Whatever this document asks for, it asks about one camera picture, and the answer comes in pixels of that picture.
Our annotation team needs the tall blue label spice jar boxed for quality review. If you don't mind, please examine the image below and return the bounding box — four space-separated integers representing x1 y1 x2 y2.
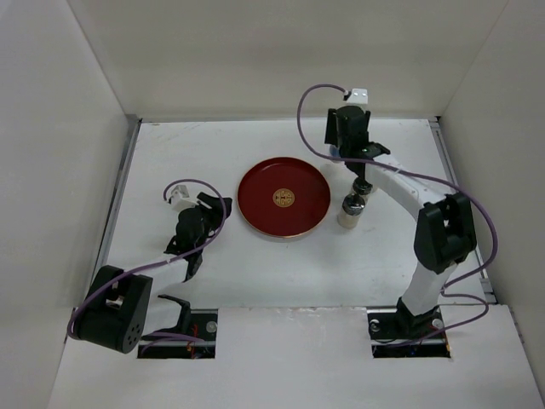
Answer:
323 145 343 164

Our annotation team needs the black cap grinder bottle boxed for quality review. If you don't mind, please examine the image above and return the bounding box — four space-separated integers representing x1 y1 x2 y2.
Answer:
350 177 377 198
337 193 365 229

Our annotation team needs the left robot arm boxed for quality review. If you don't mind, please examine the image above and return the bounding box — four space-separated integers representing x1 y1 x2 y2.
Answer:
67 193 232 354

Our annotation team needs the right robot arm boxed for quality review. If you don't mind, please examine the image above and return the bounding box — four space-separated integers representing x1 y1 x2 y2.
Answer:
324 106 477 339

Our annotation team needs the red round tray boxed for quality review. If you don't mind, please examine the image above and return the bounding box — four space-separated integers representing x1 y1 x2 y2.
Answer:
237 157 331 238

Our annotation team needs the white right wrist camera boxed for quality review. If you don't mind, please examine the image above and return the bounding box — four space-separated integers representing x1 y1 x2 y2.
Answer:
343 88 369 107

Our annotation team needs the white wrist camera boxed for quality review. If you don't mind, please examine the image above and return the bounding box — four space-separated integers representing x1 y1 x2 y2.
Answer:
168 184 195 213
343 88 369 107

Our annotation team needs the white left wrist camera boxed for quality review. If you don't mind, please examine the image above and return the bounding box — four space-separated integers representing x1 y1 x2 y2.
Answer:
168 184 195 213

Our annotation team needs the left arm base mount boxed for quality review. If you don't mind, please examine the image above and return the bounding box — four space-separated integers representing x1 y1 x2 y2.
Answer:
137 309 219 360

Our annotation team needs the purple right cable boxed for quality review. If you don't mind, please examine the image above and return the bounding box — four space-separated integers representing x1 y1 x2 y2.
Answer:
296 84 498 346

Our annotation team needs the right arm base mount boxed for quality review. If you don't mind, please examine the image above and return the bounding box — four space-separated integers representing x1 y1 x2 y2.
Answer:
367 308 450 359

